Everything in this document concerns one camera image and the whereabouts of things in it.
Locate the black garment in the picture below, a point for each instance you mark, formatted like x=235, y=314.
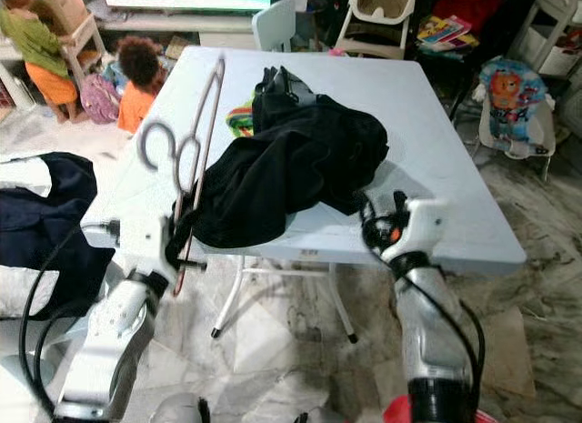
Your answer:
x=291, y=168

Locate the pink plastic hanger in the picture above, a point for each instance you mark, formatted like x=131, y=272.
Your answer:
x=207, y=136

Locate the navy and white jacket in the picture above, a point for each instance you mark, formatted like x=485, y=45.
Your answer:
x=45, y=223

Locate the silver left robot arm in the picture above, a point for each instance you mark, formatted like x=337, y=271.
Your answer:
x=114, y=337

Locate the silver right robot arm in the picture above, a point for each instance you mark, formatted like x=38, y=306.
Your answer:
x=432, y=332

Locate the white folding table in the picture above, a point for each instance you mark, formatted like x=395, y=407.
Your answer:
x=446, y=150

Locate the child in orange shirt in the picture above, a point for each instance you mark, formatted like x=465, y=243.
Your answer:
x=136, y=105

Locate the cartoon print kids chair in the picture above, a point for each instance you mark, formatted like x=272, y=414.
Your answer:
x=514, y=100

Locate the purple backpack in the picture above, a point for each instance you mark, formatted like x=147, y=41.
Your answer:
x=98, y=97

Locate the colourful book stack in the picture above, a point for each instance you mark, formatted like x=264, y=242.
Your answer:
x=446, y=32

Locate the red garment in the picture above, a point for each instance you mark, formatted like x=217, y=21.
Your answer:
x=398, y=412

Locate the pale blue plastic chair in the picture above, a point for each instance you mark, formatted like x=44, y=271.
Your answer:
x=273, y=27
x=14, y=337

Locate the white beige high chair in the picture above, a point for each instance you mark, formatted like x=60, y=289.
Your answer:
x=382, y=5

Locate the white television stand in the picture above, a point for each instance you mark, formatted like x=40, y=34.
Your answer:
x=191, y=25

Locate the white plastic shelf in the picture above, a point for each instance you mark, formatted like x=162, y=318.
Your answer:
x=550, y=27

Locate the child in green shirt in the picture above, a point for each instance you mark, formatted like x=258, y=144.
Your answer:
x=36, y=45

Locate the small wooden chair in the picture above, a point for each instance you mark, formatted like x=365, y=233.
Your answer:
x=77, y=23

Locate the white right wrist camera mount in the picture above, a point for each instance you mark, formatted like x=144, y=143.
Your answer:
x=418, y=227

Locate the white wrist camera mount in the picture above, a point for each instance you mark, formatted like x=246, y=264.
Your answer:
x=150, y=246
x=418, y=227

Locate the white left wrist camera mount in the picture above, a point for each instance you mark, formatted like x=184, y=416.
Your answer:
x=150, y=246

